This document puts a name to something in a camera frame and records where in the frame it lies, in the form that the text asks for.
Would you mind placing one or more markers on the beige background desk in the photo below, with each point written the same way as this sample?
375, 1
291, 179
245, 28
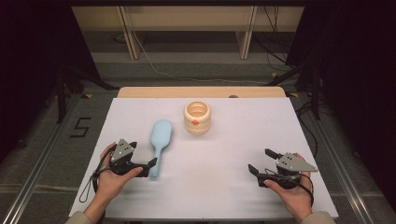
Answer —
186, 18

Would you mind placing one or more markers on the light wooden table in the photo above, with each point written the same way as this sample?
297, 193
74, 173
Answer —
202, 92

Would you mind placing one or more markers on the white board cover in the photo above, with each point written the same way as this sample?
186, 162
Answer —
264, 124

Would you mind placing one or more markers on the person's left hand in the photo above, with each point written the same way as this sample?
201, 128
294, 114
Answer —
109, 183

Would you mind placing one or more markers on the yellow tape mark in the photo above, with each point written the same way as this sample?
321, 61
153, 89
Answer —
274, 75
88, 95

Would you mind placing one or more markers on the light blue hairbrush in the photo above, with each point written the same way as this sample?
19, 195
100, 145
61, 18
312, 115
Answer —
161, 133

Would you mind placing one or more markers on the metal floor rail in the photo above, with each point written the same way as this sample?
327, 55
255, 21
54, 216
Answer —
48, 146
337, 174

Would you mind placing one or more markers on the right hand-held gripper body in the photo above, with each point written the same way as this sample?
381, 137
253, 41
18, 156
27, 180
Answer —
292, 163

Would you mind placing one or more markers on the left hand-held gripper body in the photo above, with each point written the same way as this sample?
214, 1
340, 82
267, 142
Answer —
123, 151

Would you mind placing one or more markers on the person's right hand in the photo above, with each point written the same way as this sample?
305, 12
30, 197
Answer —
295, 199

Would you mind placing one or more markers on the black metal stand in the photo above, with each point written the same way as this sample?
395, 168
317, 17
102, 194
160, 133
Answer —
60, 99
316, 99

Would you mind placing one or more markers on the cream ribbed cup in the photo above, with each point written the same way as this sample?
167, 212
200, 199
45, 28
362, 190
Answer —
202, 124

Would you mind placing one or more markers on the dark curtain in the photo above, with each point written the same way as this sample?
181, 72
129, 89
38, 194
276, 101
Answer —
358, 62
25, 62

